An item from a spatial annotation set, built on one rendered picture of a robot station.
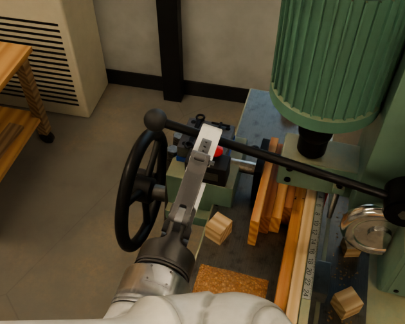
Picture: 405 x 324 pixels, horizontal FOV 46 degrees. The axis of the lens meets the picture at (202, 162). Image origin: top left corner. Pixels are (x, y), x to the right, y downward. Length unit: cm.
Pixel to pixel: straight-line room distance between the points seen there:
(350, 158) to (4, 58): 152
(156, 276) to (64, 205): 158
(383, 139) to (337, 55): 17
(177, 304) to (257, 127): 74
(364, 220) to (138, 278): 37
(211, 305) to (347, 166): 51
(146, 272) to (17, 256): 150
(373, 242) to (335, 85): 29
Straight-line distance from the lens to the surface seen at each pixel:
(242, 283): 84
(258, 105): 116
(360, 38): 63
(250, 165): 95
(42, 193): 222
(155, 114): 69
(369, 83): 69
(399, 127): 74
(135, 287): 59
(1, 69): 202
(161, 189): 108
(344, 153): 89
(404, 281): 81
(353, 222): 80
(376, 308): 101
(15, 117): 233
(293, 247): 87
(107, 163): 226
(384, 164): 79
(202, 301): 42
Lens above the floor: 168
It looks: 49 degrees down
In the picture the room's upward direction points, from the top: straight up
